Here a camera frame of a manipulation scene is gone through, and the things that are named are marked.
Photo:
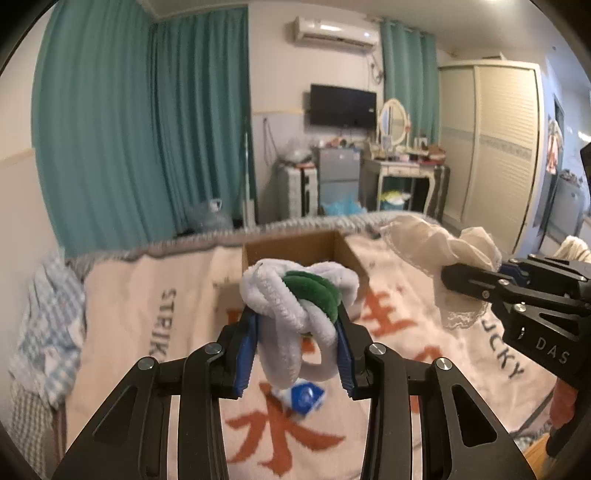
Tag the blue tissue pack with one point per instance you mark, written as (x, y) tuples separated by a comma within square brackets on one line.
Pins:
[(302, 398)]

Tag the cream louvered wardrobe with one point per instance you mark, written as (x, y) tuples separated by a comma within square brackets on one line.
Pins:
[(492, 122)]

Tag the white dressing table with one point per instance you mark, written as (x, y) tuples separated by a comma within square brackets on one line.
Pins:
[(380, 174)]

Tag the brown cardboard box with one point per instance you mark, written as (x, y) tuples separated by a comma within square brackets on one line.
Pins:
[(298, 283)]

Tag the white standing pole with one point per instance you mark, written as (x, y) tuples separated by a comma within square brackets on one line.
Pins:
[(248, 204)]

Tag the grey mini fridge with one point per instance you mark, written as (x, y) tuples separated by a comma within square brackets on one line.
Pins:
[(339, 172)]

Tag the blue plaid cloth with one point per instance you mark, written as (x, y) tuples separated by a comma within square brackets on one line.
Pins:
[(46, 361)]

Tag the white lace cloth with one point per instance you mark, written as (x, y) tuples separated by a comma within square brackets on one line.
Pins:
[(430, 248)]

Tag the teal laundry basket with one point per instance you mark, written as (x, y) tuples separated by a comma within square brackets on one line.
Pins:
[(394, 200)]

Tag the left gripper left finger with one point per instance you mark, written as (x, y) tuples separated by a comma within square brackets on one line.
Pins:
[(127, 437)]

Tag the blue plastic bag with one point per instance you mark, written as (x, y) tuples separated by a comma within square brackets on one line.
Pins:
[(344, 207)]

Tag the large teal curtain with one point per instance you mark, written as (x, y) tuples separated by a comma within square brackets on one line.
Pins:
[(134, 122)]

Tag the black wall television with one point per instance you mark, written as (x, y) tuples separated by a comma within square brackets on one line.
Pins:
[(343, 107)]

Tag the white suitcase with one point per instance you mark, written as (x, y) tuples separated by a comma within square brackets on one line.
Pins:
[(298, 192)]

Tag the teal curtain by wardrobe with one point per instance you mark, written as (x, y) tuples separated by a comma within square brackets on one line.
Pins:
[(412, 76)]

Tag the cream blanket with red characters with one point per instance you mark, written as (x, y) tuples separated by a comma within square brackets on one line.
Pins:
[(294, 420)]

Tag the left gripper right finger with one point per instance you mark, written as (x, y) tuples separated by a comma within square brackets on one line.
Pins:
[(461, 436)]

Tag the white oval vanity mirror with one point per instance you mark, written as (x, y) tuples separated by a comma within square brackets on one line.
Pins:
[(393, 124)]

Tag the clear plastic bag on suitcase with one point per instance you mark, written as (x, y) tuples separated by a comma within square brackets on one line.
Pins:
[(296, 151)]

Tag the white and green plush toy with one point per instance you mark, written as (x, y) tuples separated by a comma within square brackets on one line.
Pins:
[(300, 357)]

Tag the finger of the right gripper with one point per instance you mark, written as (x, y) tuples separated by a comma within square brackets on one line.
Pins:
[(556, 299), (536, 270)]

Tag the white wall air conditioner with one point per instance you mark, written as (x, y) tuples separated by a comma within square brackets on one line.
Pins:
[(334, 32)]

